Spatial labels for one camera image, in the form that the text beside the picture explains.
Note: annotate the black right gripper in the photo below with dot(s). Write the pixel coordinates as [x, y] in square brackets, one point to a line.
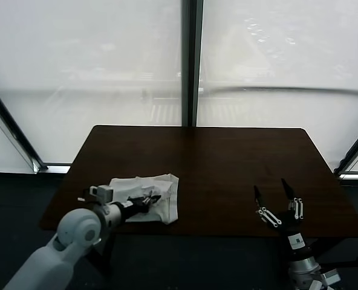
[289, 223]

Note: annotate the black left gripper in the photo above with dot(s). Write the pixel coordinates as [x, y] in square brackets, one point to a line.
[135, 205]

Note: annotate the white t-shirt red print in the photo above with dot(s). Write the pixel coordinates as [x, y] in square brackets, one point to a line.
[167, 211]

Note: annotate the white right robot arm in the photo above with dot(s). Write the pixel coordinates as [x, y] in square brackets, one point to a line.
[303, 269]

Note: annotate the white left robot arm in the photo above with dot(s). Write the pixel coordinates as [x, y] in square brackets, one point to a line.
[76, 229]

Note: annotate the dark vertical window mullion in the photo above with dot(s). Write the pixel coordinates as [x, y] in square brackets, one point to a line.
[192, 60]

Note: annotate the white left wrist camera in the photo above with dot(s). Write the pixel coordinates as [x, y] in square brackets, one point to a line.
[102, 193]

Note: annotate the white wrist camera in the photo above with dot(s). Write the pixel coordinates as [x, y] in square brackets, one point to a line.
[330, 277]
[102, 193]

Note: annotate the black table leg frame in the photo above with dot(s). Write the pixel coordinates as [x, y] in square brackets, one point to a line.
[348, 262]
[108, 259]

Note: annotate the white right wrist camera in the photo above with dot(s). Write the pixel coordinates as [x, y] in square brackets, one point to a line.
[330, 277]

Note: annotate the grey window sill rail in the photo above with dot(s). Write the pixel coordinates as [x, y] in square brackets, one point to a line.
[357, 175]
[58, 168]

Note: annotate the slanted dark window frame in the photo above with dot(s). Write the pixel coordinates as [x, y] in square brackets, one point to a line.
[12, 121]
[357, 146]

